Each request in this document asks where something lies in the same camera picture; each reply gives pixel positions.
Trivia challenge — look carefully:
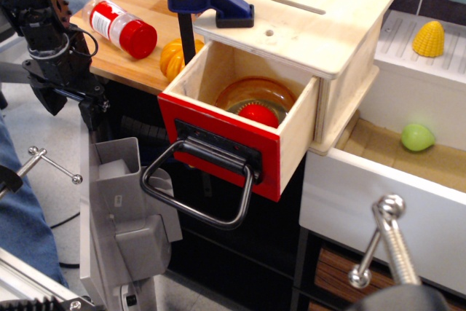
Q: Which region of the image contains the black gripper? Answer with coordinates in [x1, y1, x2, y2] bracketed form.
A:
[22, 24, 109, 131]

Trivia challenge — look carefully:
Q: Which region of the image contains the white toy sink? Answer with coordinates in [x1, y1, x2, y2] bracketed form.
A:
[299, 11, 465, 295]

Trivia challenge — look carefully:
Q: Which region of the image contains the left metal clamp screw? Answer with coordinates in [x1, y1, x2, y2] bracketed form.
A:
[1, 146, 83, 199]

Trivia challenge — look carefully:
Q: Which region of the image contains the red-fronted wooden drawer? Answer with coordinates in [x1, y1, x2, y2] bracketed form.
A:
[158, 41, 320, 202]

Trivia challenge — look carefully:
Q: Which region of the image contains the blue bar clamp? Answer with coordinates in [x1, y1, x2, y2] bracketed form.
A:
[167, 0, 254, 63]

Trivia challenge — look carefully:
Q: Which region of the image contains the right metal clamp screw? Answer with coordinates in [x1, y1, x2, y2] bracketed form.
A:
[348, 194, 422, 289]

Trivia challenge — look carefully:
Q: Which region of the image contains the yellow toy corn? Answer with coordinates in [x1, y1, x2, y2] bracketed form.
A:
[412, 20, 445, 58]

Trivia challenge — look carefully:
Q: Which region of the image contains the black metal drawer handle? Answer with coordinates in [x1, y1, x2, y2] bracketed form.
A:
[140, 140, 255, 232]

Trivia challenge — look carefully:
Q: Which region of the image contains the red toy tomato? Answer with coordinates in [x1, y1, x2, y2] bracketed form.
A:
[238, 103, 279, 128]

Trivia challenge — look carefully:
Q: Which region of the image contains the metal clamp screw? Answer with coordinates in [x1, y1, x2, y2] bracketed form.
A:
[348, 194, 422, 289]
[1, 146, 83, 199]

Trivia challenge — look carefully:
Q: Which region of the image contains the orange toy pumpkin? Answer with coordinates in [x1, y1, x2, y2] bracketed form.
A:
[159, 38, 185, 82]

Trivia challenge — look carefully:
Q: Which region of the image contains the red spice jar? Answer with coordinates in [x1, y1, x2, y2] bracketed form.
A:
[82, 0, 158, 59]

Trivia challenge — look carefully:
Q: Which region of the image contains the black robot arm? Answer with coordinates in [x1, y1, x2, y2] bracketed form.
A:
[1, 0, 109, 131]

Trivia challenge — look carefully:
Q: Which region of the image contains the wooden countertop board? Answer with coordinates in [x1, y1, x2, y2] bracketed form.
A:
[69, 0, 219, 95]

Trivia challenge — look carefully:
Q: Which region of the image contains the blue jeans leg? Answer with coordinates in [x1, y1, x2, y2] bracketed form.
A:
[0, 114, 69, 288]

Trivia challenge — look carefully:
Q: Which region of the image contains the amber glass bowl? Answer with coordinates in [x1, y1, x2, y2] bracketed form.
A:
[215, 76, 296, 126]

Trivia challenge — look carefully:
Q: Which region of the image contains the wooden box housing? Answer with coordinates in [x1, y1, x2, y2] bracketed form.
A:
[194, 0, 394, 155]

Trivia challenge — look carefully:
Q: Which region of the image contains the green toy pear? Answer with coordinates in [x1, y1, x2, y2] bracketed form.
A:
[400, 124, 435, 152]

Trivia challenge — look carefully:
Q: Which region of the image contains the grey metal bracket stand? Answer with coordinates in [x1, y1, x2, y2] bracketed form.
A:
[80, 125, 182, 310]

